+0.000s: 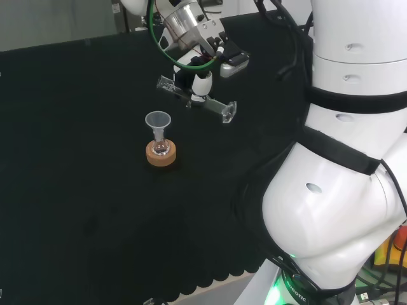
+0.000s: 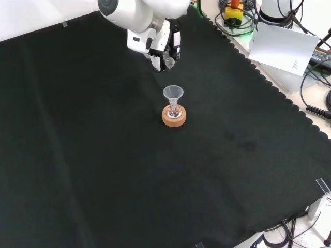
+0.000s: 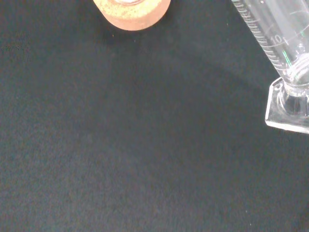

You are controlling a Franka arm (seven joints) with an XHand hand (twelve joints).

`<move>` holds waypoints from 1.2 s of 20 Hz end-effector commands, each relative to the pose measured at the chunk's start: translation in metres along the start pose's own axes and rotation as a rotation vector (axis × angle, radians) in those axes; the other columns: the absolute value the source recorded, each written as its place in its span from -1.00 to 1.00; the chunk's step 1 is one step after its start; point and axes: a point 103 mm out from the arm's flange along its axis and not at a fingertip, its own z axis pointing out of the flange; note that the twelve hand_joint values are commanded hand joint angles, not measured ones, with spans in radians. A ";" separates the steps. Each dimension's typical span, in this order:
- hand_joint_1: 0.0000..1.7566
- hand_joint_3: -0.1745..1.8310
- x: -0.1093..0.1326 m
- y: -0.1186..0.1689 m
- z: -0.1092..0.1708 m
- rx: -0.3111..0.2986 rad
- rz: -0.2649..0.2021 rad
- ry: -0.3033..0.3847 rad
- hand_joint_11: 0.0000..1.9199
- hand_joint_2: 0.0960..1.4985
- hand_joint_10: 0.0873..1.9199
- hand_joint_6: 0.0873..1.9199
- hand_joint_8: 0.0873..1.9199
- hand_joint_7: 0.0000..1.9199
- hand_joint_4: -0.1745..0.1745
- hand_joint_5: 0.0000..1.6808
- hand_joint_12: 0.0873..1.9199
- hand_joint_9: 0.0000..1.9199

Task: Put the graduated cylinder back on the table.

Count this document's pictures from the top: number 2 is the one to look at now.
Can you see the black power adapter brick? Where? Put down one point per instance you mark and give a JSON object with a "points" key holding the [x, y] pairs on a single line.
{"points": [[322, 57]]}

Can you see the small round-bottom glass flask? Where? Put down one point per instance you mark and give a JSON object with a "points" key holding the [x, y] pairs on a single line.
{"points": [[173, 112]]}

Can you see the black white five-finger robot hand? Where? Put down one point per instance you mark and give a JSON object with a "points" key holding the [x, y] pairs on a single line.
{"points": [[174, 38]]}

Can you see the black bench cloth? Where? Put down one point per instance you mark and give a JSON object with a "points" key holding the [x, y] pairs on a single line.
{"points": [[103, 155]]}

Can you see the yellow emergency stop button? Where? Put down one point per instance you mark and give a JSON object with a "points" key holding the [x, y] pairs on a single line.
{"points": [[234, 14]]}

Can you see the clear plastic funnel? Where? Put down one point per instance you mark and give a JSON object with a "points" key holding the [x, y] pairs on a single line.
{"points": [[172, 93]]}

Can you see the clear tape strip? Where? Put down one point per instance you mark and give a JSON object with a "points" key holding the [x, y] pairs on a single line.
{"points": [[199, 245], [323, 185], [65, 24]]}

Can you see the pale white board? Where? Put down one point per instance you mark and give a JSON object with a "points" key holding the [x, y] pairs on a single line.
{"points": [[282, 46]]}

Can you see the clear glass graduated cylinder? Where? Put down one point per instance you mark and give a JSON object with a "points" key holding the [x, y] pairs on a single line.
{"points": [[170, 62]]}

